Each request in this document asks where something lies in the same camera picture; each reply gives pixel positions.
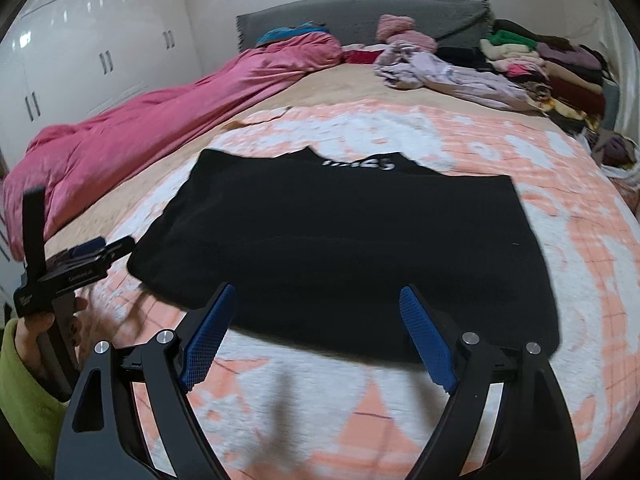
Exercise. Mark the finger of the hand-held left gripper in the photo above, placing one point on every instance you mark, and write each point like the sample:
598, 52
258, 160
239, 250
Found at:
87, 249

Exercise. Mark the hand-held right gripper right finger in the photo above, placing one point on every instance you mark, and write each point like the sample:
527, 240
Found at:
427, 340

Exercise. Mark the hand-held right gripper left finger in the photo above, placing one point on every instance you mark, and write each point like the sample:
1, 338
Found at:
210, 340

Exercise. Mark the black and orange sweater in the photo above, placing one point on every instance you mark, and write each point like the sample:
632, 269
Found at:
325, 240

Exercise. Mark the pile of folded clothes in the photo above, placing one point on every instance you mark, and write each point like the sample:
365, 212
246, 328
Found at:
550, 70

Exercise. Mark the person's left hand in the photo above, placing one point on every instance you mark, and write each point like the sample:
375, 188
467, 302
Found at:
32, 330

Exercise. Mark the pink duvet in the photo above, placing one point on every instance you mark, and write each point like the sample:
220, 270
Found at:
150, 125

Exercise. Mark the peach and white patterned blanket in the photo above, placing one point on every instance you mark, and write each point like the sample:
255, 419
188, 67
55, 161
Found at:
575, 210

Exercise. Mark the white glossy wardrobe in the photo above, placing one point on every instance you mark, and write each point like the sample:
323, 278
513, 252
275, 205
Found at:
100, 25

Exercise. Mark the lilac garment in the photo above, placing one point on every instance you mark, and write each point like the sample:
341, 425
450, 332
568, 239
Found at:
450, 72

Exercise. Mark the beige fleece blanket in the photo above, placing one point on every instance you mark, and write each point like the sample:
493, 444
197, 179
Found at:
325, 87

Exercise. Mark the teal cloth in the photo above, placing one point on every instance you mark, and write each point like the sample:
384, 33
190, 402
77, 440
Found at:
280, 34

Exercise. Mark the red cloth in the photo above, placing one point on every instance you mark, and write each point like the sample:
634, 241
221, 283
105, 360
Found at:
360, 55

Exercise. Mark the pink fuzzy garment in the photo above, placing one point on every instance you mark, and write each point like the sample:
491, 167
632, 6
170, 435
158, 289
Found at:
395, 25

